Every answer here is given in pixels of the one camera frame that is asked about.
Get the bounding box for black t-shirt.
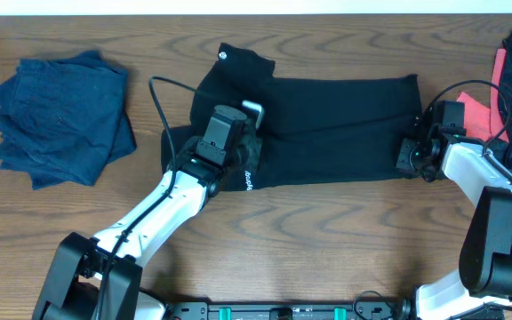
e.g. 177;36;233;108
161;44;422;191

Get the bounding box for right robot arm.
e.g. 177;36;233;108
396;100;512;319

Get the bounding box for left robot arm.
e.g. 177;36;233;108
32;100;264;319

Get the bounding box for folded navy blue clothes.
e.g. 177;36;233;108
0;50;137;189

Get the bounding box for red garment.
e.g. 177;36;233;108
457;49;508;141

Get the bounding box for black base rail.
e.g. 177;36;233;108
163;292;416;320

